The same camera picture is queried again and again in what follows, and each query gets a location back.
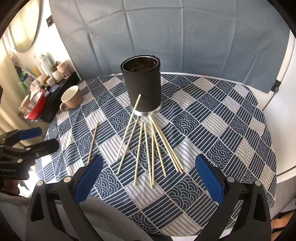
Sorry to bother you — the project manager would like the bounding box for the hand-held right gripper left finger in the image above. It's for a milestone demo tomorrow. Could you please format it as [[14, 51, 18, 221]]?
[[25, 154, 104, 241]]

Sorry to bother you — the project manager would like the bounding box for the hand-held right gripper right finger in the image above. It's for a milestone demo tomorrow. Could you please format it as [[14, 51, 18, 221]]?
[[195, 154, 271, 241]]

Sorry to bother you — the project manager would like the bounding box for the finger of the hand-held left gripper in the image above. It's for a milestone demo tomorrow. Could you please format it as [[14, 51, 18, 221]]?
[[0, 138, 60, 166], [0, 127, 42, 146]]

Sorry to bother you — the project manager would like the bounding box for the thin wooden chopstick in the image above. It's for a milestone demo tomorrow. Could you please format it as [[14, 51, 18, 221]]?
[[87, 122, 99, 164]]

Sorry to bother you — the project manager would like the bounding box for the bundle of wooden chopsticks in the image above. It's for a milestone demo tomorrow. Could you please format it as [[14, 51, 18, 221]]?
[[117, 94, 184, 189]]

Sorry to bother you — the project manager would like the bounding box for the black cylindrical utensil holder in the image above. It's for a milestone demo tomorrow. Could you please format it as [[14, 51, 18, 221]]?
[[120, 55, 162, 117]]

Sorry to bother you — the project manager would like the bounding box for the person's left forearm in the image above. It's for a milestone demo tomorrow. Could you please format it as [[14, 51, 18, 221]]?
[[0, 183, 31, 205]]

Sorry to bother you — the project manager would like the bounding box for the red bowl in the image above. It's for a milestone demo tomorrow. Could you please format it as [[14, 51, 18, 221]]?
[[23, 89, 47, 120]]

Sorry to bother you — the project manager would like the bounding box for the black side cabinet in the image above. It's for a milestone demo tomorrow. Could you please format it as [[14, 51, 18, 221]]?
[[38, 72, 80, 123]]

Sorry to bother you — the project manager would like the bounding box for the green bottle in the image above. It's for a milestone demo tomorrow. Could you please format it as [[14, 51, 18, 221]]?
[[20, 71, 31, 92]]

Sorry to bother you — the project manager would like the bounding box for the beige ceramic mug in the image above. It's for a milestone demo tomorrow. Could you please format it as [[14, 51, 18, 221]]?
[[59, 85, 83, 112]]

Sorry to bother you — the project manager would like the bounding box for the blue patterned tablecloth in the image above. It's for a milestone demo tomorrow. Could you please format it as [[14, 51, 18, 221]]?
[[45, 73, 278, 238]]

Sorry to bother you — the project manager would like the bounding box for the pink jar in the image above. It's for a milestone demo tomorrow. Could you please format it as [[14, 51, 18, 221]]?
[[57, 62, 73, 79]]

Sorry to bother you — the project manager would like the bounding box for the white bottle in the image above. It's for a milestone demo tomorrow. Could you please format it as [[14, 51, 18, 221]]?
[[41, 54, 52, 76]]

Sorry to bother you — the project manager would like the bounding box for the grey-blue hanging sheet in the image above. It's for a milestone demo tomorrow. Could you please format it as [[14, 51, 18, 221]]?
[[50, 0, 292, 94]]

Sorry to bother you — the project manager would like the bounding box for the round wall mirror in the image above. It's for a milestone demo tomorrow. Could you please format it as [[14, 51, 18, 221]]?
[[10, 0, 44, 52]]

